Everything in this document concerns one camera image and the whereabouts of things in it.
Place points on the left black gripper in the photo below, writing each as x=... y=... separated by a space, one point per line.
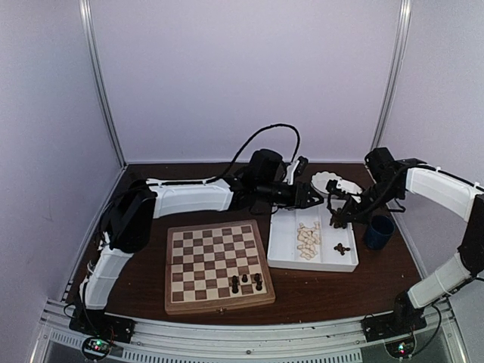
x=302 y=190

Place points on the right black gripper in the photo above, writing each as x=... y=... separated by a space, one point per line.
x=351 y=206

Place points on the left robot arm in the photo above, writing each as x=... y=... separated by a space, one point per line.
x=126 y=223

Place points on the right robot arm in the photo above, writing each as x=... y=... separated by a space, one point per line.
x=449 y=211

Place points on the pile of dark chess pieces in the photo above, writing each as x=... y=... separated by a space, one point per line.
x=342 y=250

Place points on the pile of white chess pieces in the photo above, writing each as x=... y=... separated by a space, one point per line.
x=308 y=240

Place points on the wooden chess board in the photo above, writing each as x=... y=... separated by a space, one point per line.
x=201 y=261

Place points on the white scalloped ceramic bowl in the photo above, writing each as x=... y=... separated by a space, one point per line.
x=320 y=179

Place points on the dark blue cup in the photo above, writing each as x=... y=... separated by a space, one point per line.
x=378 y=232

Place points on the white divided plastic tray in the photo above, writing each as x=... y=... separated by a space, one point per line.
x=282 y=251

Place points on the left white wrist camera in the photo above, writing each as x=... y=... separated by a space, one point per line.
x=295 y=169

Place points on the right aluminium frame post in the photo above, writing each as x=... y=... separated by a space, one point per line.
x=398 y=55

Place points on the aluminium frame post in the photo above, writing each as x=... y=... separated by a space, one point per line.
x=89 y=30
x=398 y=55

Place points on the left aluminium frame post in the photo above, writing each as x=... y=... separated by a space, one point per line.
x=89 y=30

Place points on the front aluminium rail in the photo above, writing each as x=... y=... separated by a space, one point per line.
x=340 y=340

